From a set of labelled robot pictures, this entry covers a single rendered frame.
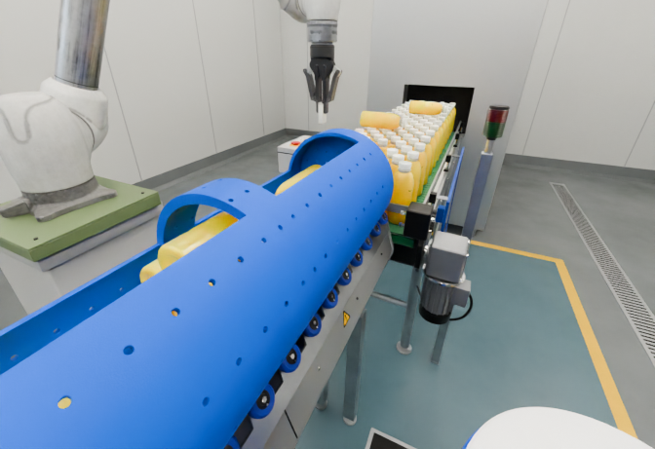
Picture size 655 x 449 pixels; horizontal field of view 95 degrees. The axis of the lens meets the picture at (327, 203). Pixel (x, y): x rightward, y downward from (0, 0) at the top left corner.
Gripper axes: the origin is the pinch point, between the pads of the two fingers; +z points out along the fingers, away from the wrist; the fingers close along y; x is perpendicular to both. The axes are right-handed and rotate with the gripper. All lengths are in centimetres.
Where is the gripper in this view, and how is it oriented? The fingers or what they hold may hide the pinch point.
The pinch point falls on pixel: (322, 113)
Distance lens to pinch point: 103.7
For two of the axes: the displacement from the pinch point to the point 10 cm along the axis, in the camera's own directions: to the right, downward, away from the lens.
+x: 4.4, -4.0, 8.0
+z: -0.1, 8.9, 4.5
